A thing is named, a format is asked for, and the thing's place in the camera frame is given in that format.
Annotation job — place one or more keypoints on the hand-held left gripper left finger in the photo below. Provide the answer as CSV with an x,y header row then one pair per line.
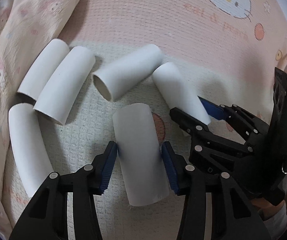
x,y
108,168

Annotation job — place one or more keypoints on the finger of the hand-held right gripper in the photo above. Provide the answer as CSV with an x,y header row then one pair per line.
x,y
183,118
216,111

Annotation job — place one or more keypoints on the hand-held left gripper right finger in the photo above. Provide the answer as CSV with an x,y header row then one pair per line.
x,y
170,168

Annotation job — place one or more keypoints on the white hollow cardboard tube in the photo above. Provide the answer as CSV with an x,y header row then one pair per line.
x,y
139,150
176,87

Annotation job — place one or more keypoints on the group of white cardboard tubes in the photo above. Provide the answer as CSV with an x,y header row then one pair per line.
x,y
56,87

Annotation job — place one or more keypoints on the person's right forearm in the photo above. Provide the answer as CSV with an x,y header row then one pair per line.
x,y
273,217

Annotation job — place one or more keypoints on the pink cat printed blanket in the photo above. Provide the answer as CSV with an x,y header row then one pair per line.
x,y
158,20

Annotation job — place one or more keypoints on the pale pink floral cloth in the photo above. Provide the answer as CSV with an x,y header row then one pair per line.
x,y
11,42

